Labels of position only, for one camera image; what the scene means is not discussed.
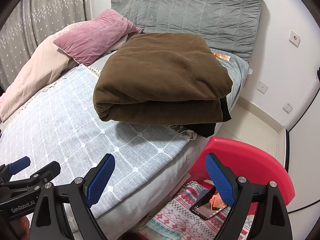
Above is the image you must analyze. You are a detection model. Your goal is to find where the brown wool coat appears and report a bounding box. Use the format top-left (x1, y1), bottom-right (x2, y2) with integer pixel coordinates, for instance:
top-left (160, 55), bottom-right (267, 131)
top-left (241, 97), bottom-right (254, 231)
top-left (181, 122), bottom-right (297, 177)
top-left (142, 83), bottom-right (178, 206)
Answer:
top-left (93, 33), bottom-right (233, 126)

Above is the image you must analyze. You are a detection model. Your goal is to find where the person left hand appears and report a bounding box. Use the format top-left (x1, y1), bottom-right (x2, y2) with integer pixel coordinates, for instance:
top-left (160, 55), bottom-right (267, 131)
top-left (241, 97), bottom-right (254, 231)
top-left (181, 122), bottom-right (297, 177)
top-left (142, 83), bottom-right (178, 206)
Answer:
top-left (15, 216), bottom-right (30, 240)

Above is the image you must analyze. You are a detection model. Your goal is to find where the smartphone on chair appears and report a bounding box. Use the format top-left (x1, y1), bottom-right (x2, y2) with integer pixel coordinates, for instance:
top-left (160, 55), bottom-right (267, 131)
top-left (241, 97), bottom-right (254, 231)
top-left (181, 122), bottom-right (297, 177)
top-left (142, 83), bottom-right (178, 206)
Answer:
top-left (189, 186), bottom-right (228, 220)

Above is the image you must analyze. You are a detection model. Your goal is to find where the red plastic chair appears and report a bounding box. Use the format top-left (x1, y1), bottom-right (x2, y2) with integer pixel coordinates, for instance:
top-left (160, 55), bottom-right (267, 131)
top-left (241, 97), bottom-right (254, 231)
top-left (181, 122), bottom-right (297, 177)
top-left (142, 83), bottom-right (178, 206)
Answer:
top-left (189, 137), bottom-right (295, 215)

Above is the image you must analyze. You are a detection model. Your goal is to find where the grey checked bed blanket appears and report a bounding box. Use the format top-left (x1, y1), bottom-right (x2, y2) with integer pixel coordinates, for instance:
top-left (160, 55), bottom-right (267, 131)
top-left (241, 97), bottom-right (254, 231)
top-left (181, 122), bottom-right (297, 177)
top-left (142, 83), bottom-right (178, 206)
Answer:
top-left (1, 66), bottom-right (196, 217)

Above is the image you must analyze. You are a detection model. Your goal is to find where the patterned knit chair cushion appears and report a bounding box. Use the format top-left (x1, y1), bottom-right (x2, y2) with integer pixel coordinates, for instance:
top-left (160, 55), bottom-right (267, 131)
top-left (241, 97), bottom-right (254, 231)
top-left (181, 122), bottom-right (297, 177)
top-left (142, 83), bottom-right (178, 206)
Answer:
top-left (137, 180), bottom-right (254, 240)

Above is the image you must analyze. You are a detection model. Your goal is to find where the black folded garment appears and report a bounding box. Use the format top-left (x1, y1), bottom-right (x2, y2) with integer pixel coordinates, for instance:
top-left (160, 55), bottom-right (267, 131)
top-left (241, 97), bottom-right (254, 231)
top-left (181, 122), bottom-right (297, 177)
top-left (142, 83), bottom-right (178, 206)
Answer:
top-left (169, 97), bottom-right (232, 138)

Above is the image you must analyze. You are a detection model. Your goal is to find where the beige duvet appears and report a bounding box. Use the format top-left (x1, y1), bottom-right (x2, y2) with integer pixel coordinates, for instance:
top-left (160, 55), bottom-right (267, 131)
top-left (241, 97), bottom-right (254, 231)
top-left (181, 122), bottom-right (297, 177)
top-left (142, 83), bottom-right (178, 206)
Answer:
top-left (1, 22), bottom-right (82, 122)

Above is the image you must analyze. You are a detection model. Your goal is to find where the pink velvet pillow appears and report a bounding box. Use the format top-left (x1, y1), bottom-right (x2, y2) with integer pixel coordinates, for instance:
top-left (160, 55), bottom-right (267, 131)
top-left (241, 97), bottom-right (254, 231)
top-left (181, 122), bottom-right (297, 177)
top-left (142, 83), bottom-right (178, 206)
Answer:
top-left (53, 9), bottom-right (140, 66)

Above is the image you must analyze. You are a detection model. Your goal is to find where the orange packet on bed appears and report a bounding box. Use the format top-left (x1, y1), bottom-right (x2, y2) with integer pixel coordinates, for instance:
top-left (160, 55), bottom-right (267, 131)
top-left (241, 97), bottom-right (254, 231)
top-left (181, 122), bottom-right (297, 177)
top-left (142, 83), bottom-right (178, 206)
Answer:
top-left (212, 52), bottom-right (231, 61)

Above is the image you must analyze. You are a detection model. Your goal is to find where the grey dotted curtain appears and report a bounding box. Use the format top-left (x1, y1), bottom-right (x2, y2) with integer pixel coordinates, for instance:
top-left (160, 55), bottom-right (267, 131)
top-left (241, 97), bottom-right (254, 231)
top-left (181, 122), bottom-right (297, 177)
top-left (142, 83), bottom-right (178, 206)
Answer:
top-left (1, 0), bottom-right (92, 90)

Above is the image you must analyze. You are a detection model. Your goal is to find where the grey quilted headboard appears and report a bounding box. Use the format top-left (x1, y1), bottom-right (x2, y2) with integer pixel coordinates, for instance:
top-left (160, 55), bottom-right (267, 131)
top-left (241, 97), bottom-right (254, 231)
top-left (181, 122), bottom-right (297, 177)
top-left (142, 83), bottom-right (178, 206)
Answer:
top-left (111, 0), bottom-right (263, 61)

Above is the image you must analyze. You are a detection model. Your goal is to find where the white wall socket lower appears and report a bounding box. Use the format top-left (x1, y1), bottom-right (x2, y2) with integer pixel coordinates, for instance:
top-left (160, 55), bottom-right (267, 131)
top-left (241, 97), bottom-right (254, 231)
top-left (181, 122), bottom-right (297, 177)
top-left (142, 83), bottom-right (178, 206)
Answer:
top-left (283, 102), bottom-right (293, 114)

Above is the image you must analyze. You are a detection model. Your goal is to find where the white wall socket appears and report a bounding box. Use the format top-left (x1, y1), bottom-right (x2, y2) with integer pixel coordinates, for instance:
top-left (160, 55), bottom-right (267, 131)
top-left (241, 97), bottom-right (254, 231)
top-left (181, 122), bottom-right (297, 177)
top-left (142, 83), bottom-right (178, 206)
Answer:
top-left (289, 31), bottom-right (300, 48)
top-left (283, 102), bottom-right (293, 114)

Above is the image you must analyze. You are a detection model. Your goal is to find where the white wall switch middle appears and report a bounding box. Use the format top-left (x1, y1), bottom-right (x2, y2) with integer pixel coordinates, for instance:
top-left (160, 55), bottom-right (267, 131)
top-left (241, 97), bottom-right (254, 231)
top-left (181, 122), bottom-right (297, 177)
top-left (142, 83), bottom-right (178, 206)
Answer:
top-left (257, 81), bottom-right (268, 94)

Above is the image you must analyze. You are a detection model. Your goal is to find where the white wall socket upper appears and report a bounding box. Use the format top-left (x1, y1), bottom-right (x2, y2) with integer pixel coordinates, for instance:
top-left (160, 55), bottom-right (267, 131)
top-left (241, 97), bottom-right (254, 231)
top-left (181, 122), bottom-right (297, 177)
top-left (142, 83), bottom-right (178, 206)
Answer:
top-left (289, 31), bottom-right (300, 48)

